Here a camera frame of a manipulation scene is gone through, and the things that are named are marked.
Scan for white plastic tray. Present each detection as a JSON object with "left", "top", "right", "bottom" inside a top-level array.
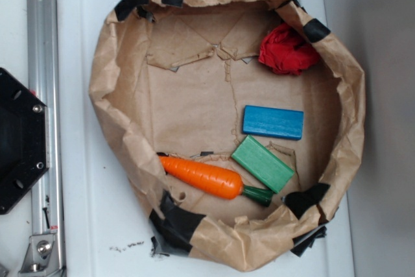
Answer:
[{"left": 57, "top": 0, "right": 355, "bottom": 276}]

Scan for metal corner bracket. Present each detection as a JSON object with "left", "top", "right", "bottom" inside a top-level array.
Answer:
[{"left": 18, "top": 234, "right": 61, "bottom": 276}]

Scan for orange plastic toy carrot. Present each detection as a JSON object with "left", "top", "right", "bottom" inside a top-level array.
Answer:
[{"left": 159, "top": 156, "right": 274, "bottom": 207}]

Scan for aluminium extrusion rail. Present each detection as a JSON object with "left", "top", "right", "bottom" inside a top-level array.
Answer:
[{"left": 27, "top": 0, "right": 67, "bottom": 276}]

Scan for blue wooden block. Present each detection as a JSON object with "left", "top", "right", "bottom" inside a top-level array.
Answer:
[{"left": 242, "top": 105, "right": 304, "bottom": 141}]

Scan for green wooden block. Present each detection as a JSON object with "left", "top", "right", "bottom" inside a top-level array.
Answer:
[{"left": 231, "top": 135, "right": 294, "bottom": 193}]

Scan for red paper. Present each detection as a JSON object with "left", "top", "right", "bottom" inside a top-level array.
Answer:
[{"left": 258, "top": 23, "right": 320, "bottom": 75}]

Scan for brown paper bag container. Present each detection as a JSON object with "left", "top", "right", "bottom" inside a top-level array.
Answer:
[{"left": 89, "top": 0, "right": 366, "bottom": 272}]

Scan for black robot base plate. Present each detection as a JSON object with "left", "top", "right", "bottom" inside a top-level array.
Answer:
[{"left": 0, "top": 68, "right": 48, "bottom": 215}]

